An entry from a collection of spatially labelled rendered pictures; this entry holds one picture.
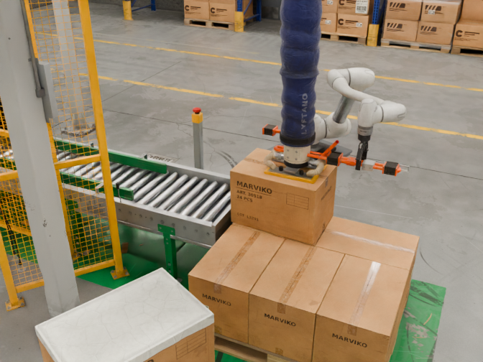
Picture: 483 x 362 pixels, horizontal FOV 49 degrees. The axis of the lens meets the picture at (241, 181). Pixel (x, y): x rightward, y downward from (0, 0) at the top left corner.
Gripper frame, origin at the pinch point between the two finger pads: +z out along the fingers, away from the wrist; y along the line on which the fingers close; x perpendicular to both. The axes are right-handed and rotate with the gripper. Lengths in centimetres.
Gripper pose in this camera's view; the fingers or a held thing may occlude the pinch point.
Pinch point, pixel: (361, 164)
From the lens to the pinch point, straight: 338.0
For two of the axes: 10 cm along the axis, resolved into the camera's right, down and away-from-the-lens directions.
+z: 0.0, 8.8, 4.8
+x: 9.0, 2.1, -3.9
